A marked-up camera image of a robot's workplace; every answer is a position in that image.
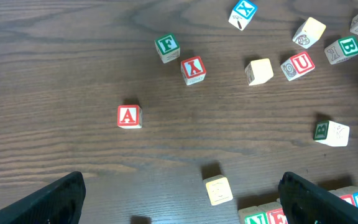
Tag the red E wooden block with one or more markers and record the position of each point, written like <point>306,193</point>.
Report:
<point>274,213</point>

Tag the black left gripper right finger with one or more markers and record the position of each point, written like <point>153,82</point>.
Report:
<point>306,203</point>

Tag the red X wooden block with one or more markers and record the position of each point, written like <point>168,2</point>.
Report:
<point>193,70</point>

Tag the blue X wooden block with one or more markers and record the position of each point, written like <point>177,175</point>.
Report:
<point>242,14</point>

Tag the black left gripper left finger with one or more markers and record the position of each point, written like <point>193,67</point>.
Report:
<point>59,202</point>

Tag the yellow G wooden block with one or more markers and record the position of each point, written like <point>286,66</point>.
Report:
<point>218,189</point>

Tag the yellow O wooden block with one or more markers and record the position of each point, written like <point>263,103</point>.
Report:
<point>259,71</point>

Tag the red U block upper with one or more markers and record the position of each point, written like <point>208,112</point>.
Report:
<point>297,66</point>

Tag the red A wooden block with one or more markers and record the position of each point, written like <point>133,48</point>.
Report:
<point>129,116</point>

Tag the green N wooden block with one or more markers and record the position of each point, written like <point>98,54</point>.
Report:
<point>252,215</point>

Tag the green F wooden block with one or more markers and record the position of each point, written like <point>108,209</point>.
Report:
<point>167,47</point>

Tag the green B wooden block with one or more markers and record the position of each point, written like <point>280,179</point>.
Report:
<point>342,50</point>

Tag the yellow block upper middle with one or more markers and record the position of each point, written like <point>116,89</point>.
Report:
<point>309,33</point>

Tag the plain wood top block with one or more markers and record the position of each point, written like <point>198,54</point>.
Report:
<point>331,133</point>

